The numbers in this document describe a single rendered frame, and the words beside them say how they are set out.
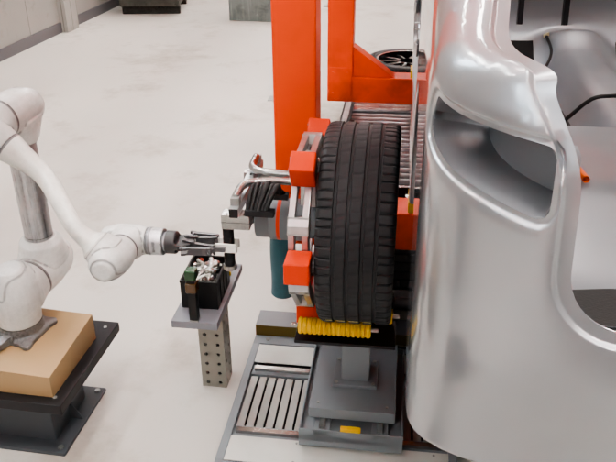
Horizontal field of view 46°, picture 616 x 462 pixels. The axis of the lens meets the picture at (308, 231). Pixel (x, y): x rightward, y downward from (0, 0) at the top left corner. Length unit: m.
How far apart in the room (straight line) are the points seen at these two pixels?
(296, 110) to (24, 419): 1.51
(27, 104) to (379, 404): 1.55
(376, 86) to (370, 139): 2.49
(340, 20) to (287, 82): 1.94
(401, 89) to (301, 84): 2.04
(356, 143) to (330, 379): 0.94
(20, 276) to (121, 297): 1.12
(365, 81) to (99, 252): 2.82
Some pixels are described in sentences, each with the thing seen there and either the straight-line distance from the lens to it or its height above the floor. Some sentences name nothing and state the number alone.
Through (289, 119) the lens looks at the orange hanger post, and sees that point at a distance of 2.77.
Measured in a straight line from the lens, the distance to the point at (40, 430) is 2.95.
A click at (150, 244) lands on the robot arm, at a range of 2.35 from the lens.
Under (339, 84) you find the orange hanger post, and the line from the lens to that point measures 4.71.
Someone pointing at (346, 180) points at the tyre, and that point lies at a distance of 2.12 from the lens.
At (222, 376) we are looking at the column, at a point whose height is 0.06.
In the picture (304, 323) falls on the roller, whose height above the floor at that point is 0.53.
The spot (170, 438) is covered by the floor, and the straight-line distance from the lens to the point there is 2.88.
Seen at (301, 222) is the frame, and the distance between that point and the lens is 2.14.
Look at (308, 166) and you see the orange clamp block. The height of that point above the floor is 1.13.
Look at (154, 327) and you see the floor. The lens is 3.46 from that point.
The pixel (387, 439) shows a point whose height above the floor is 0.15.
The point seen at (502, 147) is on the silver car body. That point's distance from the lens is 1.43.
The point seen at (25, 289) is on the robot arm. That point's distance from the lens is 2.68.
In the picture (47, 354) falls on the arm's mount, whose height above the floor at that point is 0.39.
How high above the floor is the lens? 1.94
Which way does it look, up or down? 27 degrees down
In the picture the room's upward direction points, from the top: straight up
